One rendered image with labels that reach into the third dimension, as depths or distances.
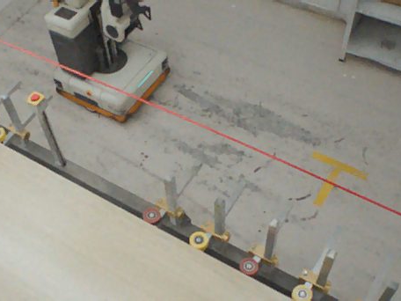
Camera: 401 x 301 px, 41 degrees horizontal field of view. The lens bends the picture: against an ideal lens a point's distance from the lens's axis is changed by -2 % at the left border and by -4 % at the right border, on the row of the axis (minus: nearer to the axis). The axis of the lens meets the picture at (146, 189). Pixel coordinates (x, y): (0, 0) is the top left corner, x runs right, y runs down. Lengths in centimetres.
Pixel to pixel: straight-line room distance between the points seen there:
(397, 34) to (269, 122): 128
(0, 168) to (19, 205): 27
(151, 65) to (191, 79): 40
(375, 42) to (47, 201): 287
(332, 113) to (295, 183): 69
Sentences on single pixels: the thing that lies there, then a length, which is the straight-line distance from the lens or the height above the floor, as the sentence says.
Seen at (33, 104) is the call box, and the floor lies 122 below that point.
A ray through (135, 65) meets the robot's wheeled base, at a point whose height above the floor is 28.
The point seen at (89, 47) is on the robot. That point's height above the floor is 53.
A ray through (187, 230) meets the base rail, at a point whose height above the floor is 70.
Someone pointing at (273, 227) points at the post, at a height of 113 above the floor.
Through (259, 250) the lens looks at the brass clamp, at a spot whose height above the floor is 85.
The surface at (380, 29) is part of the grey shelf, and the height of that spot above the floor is 14.
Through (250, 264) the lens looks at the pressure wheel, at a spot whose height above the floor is 91.
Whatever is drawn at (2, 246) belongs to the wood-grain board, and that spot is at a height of 90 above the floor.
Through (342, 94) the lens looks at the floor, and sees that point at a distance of 424.
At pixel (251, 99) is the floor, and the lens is 413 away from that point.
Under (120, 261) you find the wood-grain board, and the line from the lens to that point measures 240.
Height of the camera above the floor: 302
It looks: 56 degrees down
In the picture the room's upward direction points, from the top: 12 degrees counter-clockwise
